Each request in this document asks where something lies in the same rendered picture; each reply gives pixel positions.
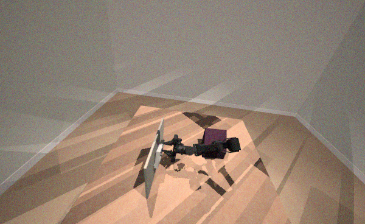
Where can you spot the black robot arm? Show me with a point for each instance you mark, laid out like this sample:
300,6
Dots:
232,145

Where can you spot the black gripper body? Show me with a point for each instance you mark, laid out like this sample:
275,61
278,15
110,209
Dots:
176,148

